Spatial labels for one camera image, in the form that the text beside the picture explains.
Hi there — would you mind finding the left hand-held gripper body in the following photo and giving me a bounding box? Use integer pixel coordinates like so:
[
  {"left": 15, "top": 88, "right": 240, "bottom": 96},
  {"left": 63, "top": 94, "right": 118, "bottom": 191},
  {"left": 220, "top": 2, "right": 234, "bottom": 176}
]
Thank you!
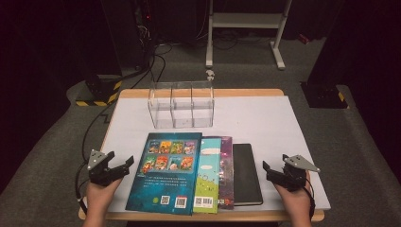
[{"left": 87, "top": 149, "right": 131, "bottom": 187}]

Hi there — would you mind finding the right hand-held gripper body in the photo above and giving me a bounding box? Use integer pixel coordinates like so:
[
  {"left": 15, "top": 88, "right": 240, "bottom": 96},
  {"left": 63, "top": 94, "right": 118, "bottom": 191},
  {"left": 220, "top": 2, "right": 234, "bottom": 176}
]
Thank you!
[{"left": 268, "top": 153, "right": 322, "bottom": 192}]

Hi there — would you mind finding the large dark blue picture book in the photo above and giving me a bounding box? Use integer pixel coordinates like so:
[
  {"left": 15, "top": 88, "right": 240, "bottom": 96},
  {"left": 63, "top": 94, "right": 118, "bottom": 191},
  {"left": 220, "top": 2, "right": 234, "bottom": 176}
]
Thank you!
[{"left": 125, "top": 131, "right": 203, "bottom": 217}]

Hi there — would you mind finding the purple paperback book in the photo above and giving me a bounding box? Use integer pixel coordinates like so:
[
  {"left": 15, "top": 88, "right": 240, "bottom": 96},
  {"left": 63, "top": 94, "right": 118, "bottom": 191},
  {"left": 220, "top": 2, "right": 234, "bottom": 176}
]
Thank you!
[{"left": 217, "top": 135, "right": 235, "bottom": 211}]

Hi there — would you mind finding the light blue picture book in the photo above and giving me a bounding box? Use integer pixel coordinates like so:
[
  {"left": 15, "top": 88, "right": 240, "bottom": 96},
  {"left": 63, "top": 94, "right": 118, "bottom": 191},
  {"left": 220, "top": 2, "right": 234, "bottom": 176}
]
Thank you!
[{"left": 192, "top": 136, "right": 222, "bottom": 215}]

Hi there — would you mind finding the clear acrylic book rack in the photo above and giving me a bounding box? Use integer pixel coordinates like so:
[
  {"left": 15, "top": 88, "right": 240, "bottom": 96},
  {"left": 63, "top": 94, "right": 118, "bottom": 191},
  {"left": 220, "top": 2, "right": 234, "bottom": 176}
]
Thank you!
[{"left": 148, "top": 79, "right": 216, "bottom": 130}]

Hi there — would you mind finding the person's left hand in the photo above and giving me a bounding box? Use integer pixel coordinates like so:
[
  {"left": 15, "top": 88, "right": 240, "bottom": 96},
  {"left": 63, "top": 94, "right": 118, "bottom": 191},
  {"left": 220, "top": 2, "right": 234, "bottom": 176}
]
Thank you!
[{"left": 84, "top": 178, "right": 124, "bottom": 218}]

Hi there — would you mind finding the person's right hand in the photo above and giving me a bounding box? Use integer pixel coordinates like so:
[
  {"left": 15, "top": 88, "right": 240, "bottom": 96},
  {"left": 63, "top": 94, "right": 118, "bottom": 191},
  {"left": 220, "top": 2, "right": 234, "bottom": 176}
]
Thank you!
[{"left": 273, "top": 172, "right": 314, "bottom": 219}]

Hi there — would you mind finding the black notebook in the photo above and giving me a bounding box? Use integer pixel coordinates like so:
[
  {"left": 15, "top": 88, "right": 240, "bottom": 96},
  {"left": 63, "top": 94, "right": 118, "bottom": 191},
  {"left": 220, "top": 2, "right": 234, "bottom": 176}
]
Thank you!
[{"left": 232, "top": 143, "right": 264, "bottom": 207}]

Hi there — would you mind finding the black yellow striped stand base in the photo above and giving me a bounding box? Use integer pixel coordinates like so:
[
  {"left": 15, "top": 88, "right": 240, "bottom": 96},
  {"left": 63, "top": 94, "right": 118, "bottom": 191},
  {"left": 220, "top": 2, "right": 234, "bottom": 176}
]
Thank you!
[
  {"left": 300, "top": 81, "right": 350, "bottom": 110},
  {"left": 75, "top": 74, "right": 123, "bottom": 108}
]

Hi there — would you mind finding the dark equipment with red light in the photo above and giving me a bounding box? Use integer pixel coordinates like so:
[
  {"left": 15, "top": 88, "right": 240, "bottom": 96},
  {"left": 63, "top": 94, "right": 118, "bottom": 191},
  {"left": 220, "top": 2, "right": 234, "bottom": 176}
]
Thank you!
[{"left": 134, "top": 0, "right": 159, "bottom": 69}]

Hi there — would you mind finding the white metal stand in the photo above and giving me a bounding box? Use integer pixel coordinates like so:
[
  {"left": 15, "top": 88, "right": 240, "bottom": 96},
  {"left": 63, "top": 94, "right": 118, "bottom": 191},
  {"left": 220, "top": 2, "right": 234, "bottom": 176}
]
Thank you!
[{"left": 205, "top": 0, "right": 293, "bottom": 71}]

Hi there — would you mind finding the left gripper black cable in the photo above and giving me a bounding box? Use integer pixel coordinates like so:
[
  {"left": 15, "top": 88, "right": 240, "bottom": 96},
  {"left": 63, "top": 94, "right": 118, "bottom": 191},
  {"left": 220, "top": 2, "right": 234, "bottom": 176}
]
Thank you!
[{"left": 74, "top": 160, "right": 96, "bottom": 216}]

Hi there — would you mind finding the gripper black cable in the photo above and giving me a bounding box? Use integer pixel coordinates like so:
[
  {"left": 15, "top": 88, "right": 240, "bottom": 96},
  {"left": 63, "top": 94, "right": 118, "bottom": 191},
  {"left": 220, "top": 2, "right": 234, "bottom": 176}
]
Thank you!
[
  {"left": 303, "top": 177, "right": 317, "bottom": 220},
  {"left": 74, "top": 160, "right": 96, "bottom": 216}
]

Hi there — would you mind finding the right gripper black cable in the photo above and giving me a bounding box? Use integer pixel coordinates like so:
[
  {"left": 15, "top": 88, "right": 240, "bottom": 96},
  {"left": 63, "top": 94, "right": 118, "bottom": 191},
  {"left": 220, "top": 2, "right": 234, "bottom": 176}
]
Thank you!
[{"left": 303, "top": 177, "right": 317, "bottom": 220}]

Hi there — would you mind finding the black floor cable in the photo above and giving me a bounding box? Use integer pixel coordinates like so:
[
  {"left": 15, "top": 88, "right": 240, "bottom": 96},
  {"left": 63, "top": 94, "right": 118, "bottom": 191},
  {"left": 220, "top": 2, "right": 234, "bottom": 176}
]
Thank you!
[{"left": 80, "top": 43, "right": 167, "bottom": 162}]

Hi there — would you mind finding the black cable bundle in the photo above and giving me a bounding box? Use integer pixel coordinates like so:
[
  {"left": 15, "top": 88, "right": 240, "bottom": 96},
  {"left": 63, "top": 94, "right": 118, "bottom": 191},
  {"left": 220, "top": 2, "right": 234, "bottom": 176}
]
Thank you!
[{"left": 195, "top": 27, "right": 276, "bottom": 51}]

